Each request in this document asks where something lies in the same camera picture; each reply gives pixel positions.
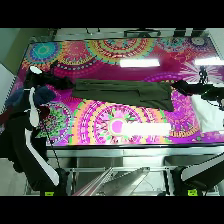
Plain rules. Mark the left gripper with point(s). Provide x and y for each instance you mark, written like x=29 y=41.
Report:
x=64 y=83

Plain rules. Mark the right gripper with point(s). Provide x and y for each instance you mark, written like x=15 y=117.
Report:
x=182 y=87

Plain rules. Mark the olive green shirt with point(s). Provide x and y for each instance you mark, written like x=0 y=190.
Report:
x=126 y=94

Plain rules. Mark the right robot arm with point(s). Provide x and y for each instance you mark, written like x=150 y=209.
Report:
x=200 y=173

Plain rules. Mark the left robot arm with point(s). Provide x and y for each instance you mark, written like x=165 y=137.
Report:
x=32 y=110

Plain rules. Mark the blue garment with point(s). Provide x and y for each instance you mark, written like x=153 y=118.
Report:
x=45 y=94

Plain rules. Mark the white garment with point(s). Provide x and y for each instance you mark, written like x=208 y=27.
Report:
x=210 y=116

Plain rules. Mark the silver frame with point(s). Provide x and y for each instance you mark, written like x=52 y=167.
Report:
x=133 y=160

